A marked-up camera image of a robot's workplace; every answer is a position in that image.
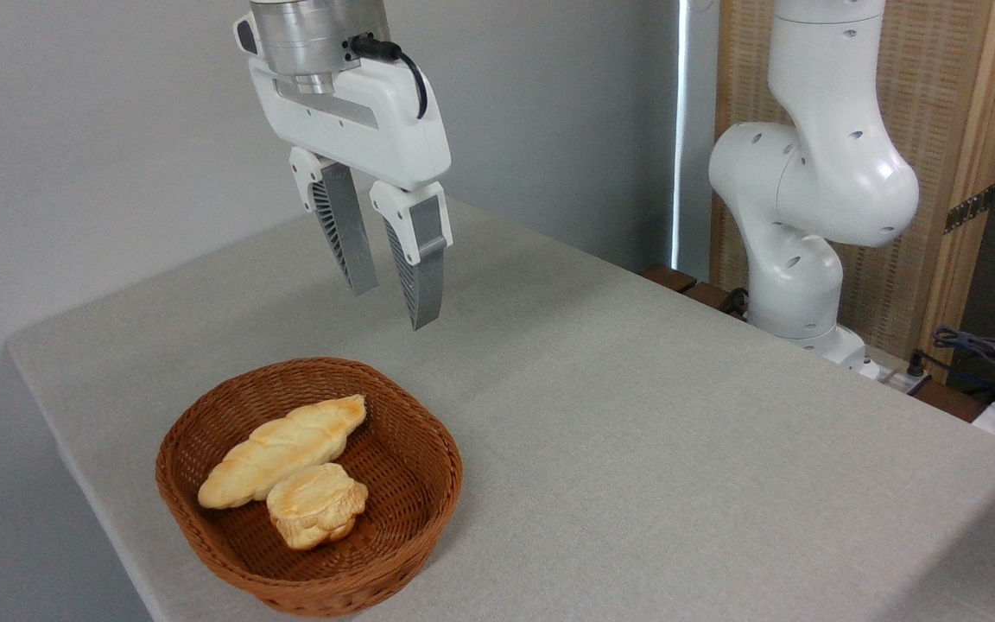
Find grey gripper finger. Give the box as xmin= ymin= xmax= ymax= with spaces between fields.
xmin=290 ymin=147 xmax=379 ymax=297
xmin=369 ymin=180 xmax=453 ymax=332

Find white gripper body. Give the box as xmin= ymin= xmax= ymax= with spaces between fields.
xmin=233 ymin=12 xmax=453 ymax=194

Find long braided bread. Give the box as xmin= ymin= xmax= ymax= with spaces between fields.
xmin=198 ymin=395 xmax=368 ymax=510

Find small round bread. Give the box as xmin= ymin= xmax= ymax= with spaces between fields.
xmin=266 ymin=463 xmax=370 ymax=551

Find brown wicker basket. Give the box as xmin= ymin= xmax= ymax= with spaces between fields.
xmin=155 ymin=357 xmax=464 ymax=618

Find brown wooden platform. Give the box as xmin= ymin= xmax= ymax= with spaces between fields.
xmin=640 ymin=263 xmax=991 ymax=424

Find white power strip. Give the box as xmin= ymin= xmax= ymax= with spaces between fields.
xmin=860 ymin=346 xmax=932 ymax=395

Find metal hinge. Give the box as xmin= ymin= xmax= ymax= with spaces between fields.
xmin=944 ymin=184 xmax=995 ymax=235

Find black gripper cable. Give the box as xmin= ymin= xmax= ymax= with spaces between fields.
xmin=351 ymin=35 xmax=429 ymax=120

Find dark cable bundle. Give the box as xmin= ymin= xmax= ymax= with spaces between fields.
xmin=908 ymin=326 xmax=995 ymax=409

